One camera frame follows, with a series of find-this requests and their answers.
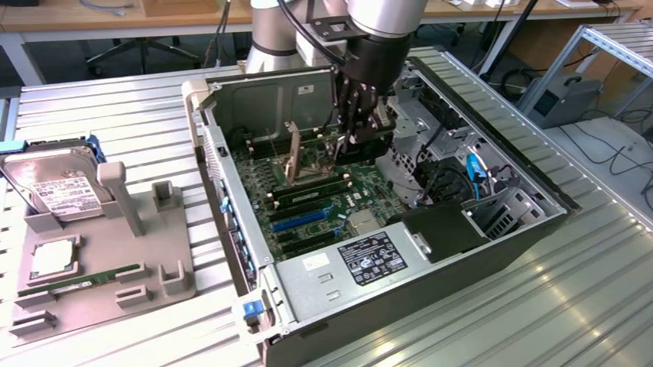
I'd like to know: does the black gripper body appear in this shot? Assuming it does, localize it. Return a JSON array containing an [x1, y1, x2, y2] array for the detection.
[[340, 34, 413, 93]]

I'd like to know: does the graphics card with metal bracket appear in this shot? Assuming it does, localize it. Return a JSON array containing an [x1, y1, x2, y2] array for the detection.
[[282, 120, 396, 189]]

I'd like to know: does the perforated metal disk bay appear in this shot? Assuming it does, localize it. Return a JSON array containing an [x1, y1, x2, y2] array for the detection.
[[380, 93, 464, 161]]

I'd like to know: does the black office chair base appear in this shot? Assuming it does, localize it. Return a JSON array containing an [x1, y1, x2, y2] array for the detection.
[[416, 21, 468, 44], [85, 36, 204, 76]]

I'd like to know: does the thin metal locking lever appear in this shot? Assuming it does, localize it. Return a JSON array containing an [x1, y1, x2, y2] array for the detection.
[[266, 127, 284, 166]]

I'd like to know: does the CPU socket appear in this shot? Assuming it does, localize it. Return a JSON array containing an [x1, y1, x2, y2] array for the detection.
[[277, 151, 329, 185]]

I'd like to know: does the black RAM slot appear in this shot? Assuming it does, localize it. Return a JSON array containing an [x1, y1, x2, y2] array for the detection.
[[252, 141, 328, 161], [265, 172, 349, 195], [249, 136, 325, 156], [245, 128, 318, 145], [272, 183, 354, 206], [248, 132, 322, 151], [268, 177, 353, 200]]

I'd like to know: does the green motherboard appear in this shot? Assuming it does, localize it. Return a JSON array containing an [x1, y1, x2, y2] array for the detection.
[[232, 128, 409, 265]]

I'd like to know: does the green RAM stick white sticker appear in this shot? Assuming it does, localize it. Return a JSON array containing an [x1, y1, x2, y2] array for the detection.
[[274, 182, 357, 210]]

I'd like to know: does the black stand pole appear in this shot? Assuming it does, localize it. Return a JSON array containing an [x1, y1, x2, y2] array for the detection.
[[479, 0, 543, 80]]

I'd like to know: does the black long expansion slot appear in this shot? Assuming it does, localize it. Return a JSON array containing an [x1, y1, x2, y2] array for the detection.
[[282, 244, 333, 261], [268, 202, 334, 225], [280, 231, 344, 254]]

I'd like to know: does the silver chipset heatsink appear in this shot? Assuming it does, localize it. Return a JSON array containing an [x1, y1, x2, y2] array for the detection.
[[349, 211, 385, 235]]

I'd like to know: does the blue expansion slot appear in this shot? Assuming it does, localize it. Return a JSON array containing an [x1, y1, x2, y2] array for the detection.
[[272, 211, 338, 234]]

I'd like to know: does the black plastic box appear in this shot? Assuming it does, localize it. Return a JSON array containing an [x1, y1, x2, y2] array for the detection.
[[387, 201, 492, 265]]

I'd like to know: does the metal power supply unit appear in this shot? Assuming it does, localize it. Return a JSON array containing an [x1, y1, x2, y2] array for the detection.
[[273, 222, 436, 326]]

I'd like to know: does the blue disk caddy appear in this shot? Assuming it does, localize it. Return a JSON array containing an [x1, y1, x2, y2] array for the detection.
[[0, 132, 107, 180]]

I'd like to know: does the open black PC case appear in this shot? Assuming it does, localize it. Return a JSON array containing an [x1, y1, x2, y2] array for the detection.
[[192, 56, 583, 367]]

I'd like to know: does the blue case latch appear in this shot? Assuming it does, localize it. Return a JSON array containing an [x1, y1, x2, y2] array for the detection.
[[241, 300, 266, 320]]

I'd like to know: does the grey parts rack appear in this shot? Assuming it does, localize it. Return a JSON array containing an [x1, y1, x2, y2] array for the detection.
[[9, 160, 198, 349]]

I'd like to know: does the silver hard disk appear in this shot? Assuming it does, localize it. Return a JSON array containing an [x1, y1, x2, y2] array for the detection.
[[0, 147, 115, 223]]

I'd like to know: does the silver CPU chip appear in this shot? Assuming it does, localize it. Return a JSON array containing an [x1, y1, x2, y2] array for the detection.
[[30, 241, 79, 277]]

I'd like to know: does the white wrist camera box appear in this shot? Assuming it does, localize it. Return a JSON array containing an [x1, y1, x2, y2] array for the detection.
[[294, 17, 371, 65]]

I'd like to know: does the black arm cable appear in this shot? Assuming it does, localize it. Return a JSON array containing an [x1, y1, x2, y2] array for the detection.
[[277, 0, 358, 68]]

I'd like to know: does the blue flat wire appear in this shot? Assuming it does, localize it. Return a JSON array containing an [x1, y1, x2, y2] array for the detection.
[[464, 151, 487, 200]]

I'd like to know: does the grey floor unit with handle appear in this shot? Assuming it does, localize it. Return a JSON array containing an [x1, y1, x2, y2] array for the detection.
[[524, 71, 606, 130]]

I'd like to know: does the aluminium slat frame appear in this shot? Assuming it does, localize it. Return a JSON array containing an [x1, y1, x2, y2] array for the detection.
[[517, 21, 653, 120]]

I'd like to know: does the light blue cable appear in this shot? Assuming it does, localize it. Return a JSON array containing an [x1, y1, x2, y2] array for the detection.
[[79, 0, 129, 17]]

